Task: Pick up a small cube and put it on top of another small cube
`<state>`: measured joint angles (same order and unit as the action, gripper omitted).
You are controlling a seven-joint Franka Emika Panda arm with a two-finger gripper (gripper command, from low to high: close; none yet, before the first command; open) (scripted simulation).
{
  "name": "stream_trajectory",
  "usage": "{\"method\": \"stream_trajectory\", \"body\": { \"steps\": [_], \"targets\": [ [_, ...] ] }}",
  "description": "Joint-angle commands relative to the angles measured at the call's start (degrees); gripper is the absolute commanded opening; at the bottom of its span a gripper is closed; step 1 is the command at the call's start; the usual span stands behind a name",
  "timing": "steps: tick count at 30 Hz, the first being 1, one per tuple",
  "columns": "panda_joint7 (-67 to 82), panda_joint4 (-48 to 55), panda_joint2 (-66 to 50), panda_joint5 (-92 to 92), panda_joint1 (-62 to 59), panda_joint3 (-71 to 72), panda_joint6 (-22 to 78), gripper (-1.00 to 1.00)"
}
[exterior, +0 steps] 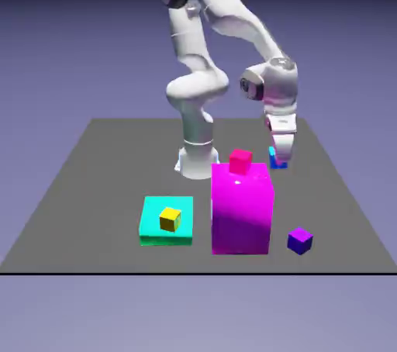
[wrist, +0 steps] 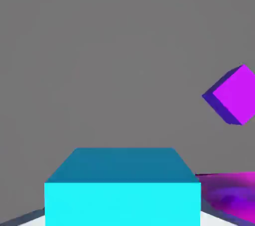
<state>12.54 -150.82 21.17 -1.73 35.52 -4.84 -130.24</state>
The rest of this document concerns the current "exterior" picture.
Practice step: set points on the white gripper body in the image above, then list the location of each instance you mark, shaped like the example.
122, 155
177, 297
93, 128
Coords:
283, 142

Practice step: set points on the large cyan box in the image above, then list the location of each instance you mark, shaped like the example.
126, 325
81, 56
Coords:
152, 218

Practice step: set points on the large magenta box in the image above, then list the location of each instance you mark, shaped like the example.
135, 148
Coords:
240, 209

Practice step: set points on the small yellow cube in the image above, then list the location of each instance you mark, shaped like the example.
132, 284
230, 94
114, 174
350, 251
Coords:
170, 219

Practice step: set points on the small purple cube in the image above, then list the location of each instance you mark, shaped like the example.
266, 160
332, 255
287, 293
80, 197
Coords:
299, 241

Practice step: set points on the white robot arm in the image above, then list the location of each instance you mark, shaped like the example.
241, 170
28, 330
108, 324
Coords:
198, 48

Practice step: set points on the small red cube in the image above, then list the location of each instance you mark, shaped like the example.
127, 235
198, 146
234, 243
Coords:
239, 161

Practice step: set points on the small blue cube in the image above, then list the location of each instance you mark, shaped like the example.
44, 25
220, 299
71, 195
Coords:
274, 163

